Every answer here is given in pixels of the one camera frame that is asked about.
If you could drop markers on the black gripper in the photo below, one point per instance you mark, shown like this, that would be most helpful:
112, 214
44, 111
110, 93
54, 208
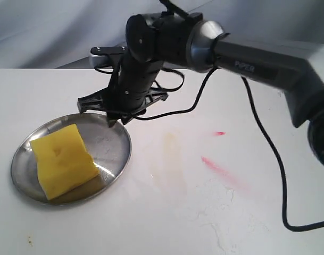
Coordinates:
129, 91

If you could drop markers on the yellow sponge block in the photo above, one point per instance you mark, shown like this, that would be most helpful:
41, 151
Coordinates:
63, 162

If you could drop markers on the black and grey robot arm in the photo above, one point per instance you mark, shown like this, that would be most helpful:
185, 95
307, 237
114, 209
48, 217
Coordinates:
188, 40

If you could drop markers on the yellowish liquid spill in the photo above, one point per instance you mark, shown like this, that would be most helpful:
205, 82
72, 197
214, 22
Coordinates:
166, 166

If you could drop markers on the round stainless steel plate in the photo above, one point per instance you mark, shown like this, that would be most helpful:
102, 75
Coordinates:
110, 148

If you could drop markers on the grey fabric backdrop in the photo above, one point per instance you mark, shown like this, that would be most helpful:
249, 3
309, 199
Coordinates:
51, 34

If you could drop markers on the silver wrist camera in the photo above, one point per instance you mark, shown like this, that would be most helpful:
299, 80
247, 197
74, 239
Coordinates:
105, 57

